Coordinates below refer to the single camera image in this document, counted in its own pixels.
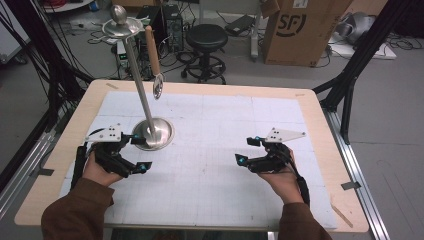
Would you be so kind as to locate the small box with green light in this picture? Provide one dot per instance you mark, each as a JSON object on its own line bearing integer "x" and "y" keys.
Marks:
{"x": 122, "y": 56}

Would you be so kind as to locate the black metal frame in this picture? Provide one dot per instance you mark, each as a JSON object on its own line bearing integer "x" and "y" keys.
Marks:
{"x": 40, "y": 43}
{"x": 363, "y": 50}

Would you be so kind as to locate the flat black device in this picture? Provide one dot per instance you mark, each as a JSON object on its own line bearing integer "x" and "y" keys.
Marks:
{"x": 240, "y": 25}

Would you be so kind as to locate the aluminium rail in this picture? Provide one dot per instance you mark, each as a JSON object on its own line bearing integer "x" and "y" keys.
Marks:
{"x": 26, "y": 163}
{"x": 356, "y": 173}

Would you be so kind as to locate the large cardboard box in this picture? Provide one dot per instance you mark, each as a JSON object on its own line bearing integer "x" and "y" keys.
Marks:
{"x": 300, "y": 36}

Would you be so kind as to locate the black computer tower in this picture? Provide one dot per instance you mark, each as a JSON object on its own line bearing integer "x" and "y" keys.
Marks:
{"x": 141, "y": 20}
{"x": 173, "y": 28}

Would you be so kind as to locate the grey tape piece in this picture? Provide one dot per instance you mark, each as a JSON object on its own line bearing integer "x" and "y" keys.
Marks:
{"x": 350, "y": 185}
{"x": 46, "y": 172}

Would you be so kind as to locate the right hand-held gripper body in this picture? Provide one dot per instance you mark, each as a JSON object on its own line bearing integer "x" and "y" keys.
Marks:
{"x": 283, "y": 135}

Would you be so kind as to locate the black round stool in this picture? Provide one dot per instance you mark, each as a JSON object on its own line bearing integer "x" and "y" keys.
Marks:
{"x": 206, "y": 38}

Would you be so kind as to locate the white stand pole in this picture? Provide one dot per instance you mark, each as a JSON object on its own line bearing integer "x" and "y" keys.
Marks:
{"x": 256, "y": 33}

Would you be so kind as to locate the grey rounded device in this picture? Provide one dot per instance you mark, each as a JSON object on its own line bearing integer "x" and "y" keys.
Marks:
{"x": 358, "y": 26}

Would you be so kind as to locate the white grid mat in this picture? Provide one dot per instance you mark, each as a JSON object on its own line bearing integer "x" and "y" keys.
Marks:
{"x": 216, "y": 186}

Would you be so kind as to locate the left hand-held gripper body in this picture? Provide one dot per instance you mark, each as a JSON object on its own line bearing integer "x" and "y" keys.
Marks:
{"x": 106, "y": 133}

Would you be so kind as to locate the thin wooden stick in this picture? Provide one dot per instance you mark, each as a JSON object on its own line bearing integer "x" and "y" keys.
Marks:
{"x": 341, "y": 216}

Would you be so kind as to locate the person's right hand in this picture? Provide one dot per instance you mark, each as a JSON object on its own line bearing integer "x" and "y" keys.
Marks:
{"x": 283, "y": 186}

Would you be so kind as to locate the person's left hand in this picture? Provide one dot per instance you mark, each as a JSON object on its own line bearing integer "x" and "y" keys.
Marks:
{"x": 98, "y": 173}

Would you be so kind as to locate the tall metal stand rack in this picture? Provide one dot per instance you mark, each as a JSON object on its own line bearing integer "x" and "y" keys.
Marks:
{"x": 146, "y": 103}

